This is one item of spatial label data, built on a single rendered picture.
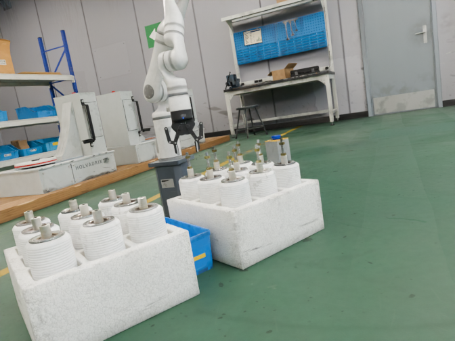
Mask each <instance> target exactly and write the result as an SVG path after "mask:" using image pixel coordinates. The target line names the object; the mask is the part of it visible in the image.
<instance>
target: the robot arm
mask: <svg viewBox="0 0 455 341"><path fill-rule="evenodd" d="M188 3H189V0H179V1H178V3H177V4H176V2H175V0H163V5H164V13H165V19H164V20H163V21H162V22H161V23H160V24H159V25H158V28H157V31H156V38H155V42H154V49H153V53H152V58H151V62H150V67H149V69H148V73H147V76H146V79H145V83H144V89H143V93H144V98H145V100H146V101H147V102H150V103H157V104H158V108H157V110H156V111H155V112H154V113H153V114H152V119H153V123H154V130H155V134H156V139H155V140H154V141H155V145H156V151H157V156H158V161H169V160H176V159H179V158H182V155H181V147H180V143H179V136H180V135H181V136H182V135H189V134H191V136H192V137H193V138H194V140H195V142H194V143H195V147H196V152H198V151H199V149H200V145H199V140H200V139H202V138H203V123H202V122H194V120H193V116H192V109H191V104H190V98H189V95H188V88H187V84H186V80H185V79H184V78H179V77H175V75H174V73H173V71H176V70H182V69H184V68H185V67H186V66H187V64H188V56H187V53H186V47H185V43H184V18H185V14H186V10H187V8H188ZM195 125H196V126H197V128H199V136H198V137H197V136H196V134H195V133H194V131H193V128H194V126H195Z"/></svg>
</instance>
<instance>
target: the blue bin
mask: <svg viewBox="0 0 455 341"><path fill-rule="evenodd" d="M165 223H166V224H167V223H168V224H170V225H174V226H176V227H179V228H182V229H185V230H188V233H189V236H190V243H191V248H192V255H193V259H194V266H195V270H196V275H199V274H201V273H204V272H205V271H208V270H209V269H212V268H213V258H212V252H211V242H210V234H211V232H210V230H209V229H206V228H204V227H199V226H196V225H192V224H189V223H185V222H182V221H178V220H175V219H171V218H169V217H165Z"/></svg>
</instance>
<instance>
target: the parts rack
mask: <svg viewBox="0 0 455 341"><path fill-rule="evenodd" d="M60 32H61V35H62V41H63V44H64V45H63V46H59V47H56V48H53V49H49V50H46V51H45V50H44V46H43V41H42V37H38V42H39V47H40V50H41V56H42V59H43V65H44V68H45V72H49V67H48V64H47V58H46V55H45V52H47V51H51V50H54V49H58V48H61V47H64V51H63V53H62V56H61V58H60V60H59V62H58V65H57V66H56V69H55V71H54V72H56V71H57V69H58V66H59V65H60V62H61V60H62V58H63V56H64V53H65V54H66V59H67V62H68V68H69V72H70V75H58V74H0V87H19V86H48V87H49V90H50V94H51V99H52V103H53V106H55V102H54V99H53V98H55V93H54V90H53V89H55V90H56V91H57V92H58V93H60V94H61V95H63V96H64V94H63V93H61V92H60V91H59V90H57V89H56V88H55V87H54V86H53V85H52V84H54V83H59V82H62V81H67V80H71V81H72V86H73V90H74V92H75V93H78V89H77V84H76V80H75V77H74V71H73V67H72V62H71V58H70V52H69V49H68V43H67V40H66V34H65V31H64V30H61V31H60ZM56 80H62V81H56ZM52 81H56V82H52ZM51 123H57V125H58V129H59V132H60V123H59V120H58V116H50V117H42V118H29V119H22V120H10V121H3V122H0V130H1V129H12V128H18V127H29V126H35V125H40V124H51ZM55 153H56V150H54V151H50V152H43V153H40V154H34V155H30V156H24V157H19V158H14V159H11V160H4V161H0V168H2V167H5V166H11V165H15V164H18V163H22V162H28V161H31V160H35V159H42V158H48V157H51V156H54V155H55Z"/></svg>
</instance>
